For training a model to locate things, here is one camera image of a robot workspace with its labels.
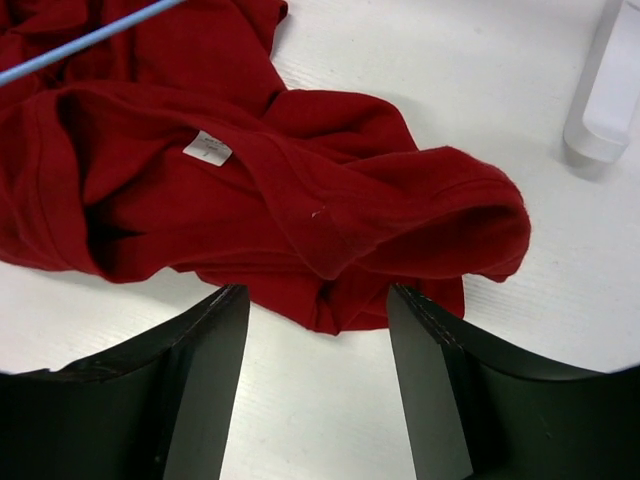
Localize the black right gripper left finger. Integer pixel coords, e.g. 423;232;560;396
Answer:
1;285;250;479

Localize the light blue wire hanger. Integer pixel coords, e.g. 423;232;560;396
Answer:
1;0;183;87

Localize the red t-shirt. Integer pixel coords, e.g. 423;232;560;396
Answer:
1;1;531;334

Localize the white clothes rack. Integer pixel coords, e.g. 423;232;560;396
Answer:
563;1;639;163

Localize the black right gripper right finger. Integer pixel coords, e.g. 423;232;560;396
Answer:
387;285;639;479

